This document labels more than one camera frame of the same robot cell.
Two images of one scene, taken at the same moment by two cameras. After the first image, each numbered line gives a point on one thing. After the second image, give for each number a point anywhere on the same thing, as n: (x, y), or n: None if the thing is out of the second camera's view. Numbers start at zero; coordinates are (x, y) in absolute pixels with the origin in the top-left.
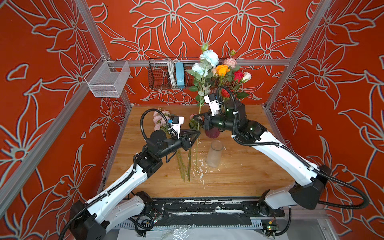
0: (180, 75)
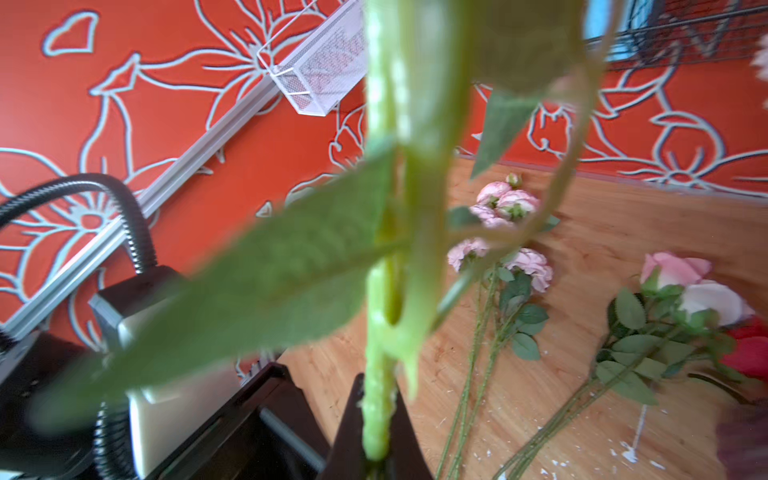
0: (618, 23)
